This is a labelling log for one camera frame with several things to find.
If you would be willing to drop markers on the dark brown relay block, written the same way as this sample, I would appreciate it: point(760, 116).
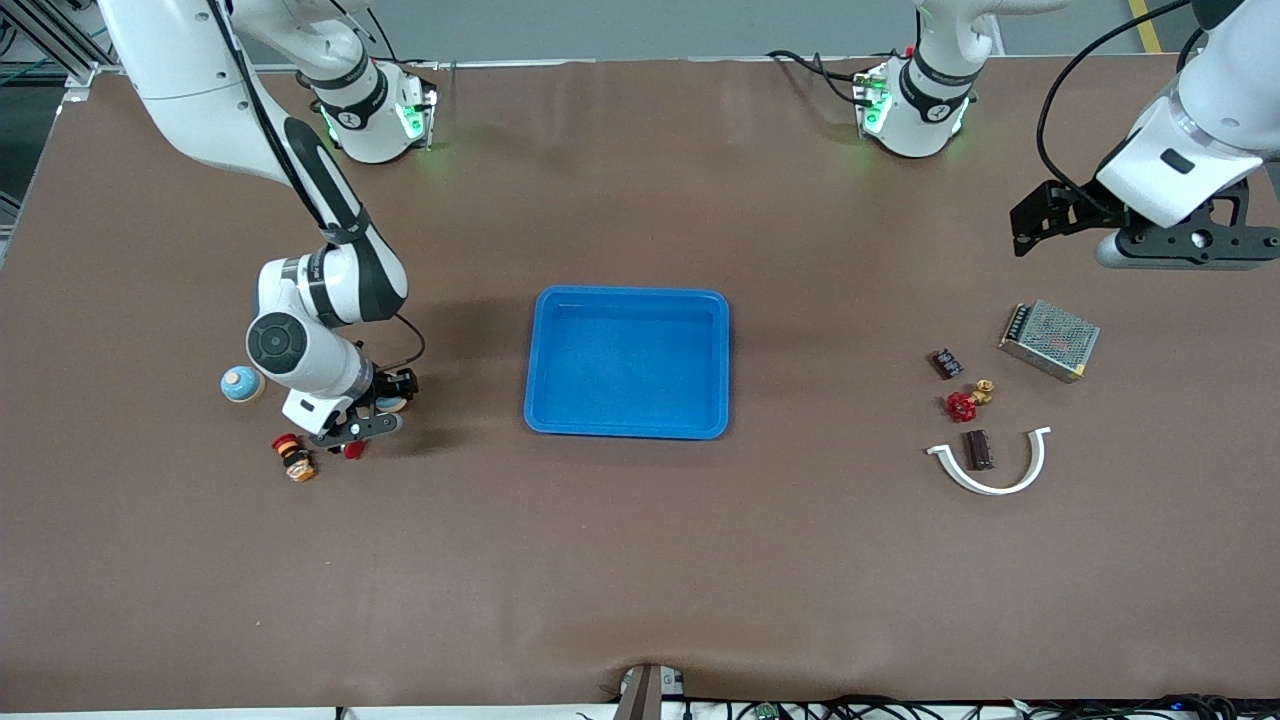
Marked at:
point(979, 450)

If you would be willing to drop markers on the red black push button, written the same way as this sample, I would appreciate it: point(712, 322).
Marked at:
point(353, 450)

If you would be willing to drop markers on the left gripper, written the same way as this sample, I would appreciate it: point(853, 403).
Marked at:
point(1077, 208)

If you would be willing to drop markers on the blue plastic tray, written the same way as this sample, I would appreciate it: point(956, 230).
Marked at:
point(640, 370)

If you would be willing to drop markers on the black terminal block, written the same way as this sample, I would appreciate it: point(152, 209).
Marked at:
point(947, 364)

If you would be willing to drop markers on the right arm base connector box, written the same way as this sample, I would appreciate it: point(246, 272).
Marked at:
point(415, 115)

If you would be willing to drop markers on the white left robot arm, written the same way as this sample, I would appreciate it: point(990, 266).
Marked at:
point(930, 110)

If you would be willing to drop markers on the aluminium frame corner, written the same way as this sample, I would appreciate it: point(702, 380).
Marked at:
point(80, 80)

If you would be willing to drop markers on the metal mesh power supply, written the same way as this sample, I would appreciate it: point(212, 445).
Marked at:
point(1050, 340)

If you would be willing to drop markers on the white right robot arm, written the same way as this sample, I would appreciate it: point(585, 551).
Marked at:
point(200, 90)

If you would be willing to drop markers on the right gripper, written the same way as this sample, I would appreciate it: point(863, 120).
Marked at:
point(384, 386)

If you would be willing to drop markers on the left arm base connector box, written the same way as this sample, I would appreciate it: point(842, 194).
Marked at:
point(872, 100)

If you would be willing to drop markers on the light blue call bell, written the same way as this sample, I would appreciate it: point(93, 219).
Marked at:
point(392, 404)
point(238, 385)

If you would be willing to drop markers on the brown table mat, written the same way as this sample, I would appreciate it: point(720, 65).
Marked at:
point(640, 560)

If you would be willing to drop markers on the white curved plastic clamp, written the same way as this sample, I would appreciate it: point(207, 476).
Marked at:
point(990, 488)

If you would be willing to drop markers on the red yellow emergency stop button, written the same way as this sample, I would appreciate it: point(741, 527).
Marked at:
point(293, 457)

